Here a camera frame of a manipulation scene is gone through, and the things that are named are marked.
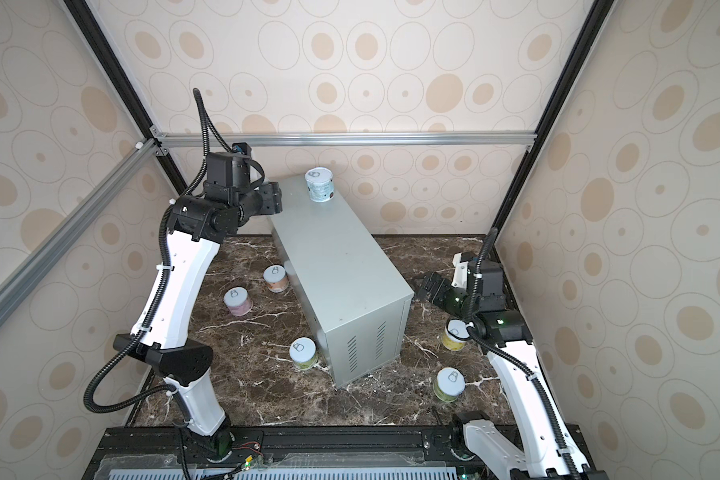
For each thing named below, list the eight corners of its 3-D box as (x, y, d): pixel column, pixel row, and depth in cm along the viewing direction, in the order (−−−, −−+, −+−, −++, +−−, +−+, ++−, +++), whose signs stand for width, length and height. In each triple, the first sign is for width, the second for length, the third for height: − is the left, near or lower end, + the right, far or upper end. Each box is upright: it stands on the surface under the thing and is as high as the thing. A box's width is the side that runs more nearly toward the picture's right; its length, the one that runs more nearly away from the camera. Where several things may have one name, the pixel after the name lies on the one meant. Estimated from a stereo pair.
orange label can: (264, 292, 105) (260, 282, 101) (269, 274, 110) (265, 264, 106) (287, 292, 105) (284, 282, 101) (291, 274, 110) (288, 264, 106)
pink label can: (227, 315, 100) (220, 305, 95) (233, 297, 104) (227, 287, 99) (250, 315, 100) (244, 305, 95) (255, 297, 104) (250, 287, 99)
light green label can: (291, 369, 88) (287, 361, 83) (295, 346, 93) (291, 337, 88) (316, 369, 88) (313, 361, 83) (318, 346, 93) (316, 337, 88)
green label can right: (435, 402, 82) (439, 395, 78) (431, 375, 87) (435, 367, 82) (462, 402, 82) (468, 395, 78) (457, 375, 87) (462, 367, 82)
